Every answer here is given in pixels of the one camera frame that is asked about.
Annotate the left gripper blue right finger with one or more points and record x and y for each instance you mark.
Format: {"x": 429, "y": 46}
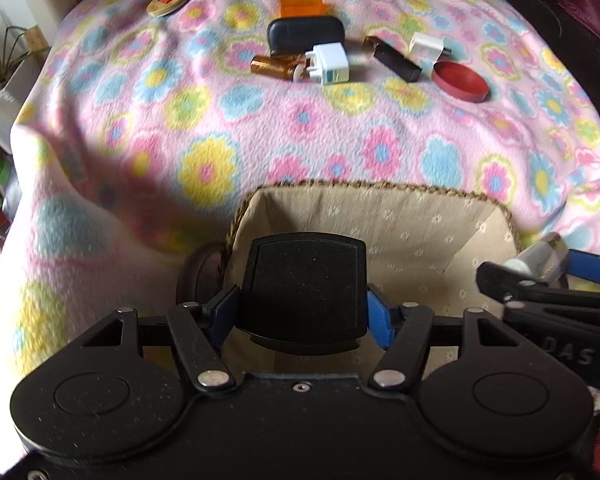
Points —
{"x": 379, "y": 317}

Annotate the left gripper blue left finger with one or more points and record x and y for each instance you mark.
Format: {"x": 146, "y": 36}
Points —
{"x": 220, "y": 315}

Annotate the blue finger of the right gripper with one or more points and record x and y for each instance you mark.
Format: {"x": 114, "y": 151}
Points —
{"x": 583, "y": 265}

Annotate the black rounded case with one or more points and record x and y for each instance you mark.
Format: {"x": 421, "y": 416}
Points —
{"x": 305, "y": 293}

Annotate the red round lid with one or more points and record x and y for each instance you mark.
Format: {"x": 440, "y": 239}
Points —
{"x": 459, "y": 81}

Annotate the white travel plug adapter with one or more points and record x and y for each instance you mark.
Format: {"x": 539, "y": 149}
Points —
{"x": 328, "y": 64}

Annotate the white charger plug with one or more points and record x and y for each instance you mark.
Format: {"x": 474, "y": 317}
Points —
{"x": 425, "y": 47}

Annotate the dark blue glasses case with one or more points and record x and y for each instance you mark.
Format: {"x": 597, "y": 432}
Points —
{"x": 298, "y": 35}

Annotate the orange translucent plastic box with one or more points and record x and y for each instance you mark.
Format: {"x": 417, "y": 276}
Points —
{"x": 302, "y": 8}

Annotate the woven basket with fabric liner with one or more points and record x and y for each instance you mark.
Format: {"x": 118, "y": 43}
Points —
{"x": 424, "y": 244}

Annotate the pink floral fleece blanket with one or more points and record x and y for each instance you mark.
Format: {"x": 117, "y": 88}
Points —
{"x": 142, "y": 135}

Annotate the black lipstick tube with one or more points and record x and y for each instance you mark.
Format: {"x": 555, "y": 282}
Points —
{"x": 393, "y": 59}

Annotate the amber pill bottle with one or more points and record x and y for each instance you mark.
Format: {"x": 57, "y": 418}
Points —
{"x": 285, "y": 67}

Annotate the round wooden badge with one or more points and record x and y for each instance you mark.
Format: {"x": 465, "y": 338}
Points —
{"x": 160, "y": 8}

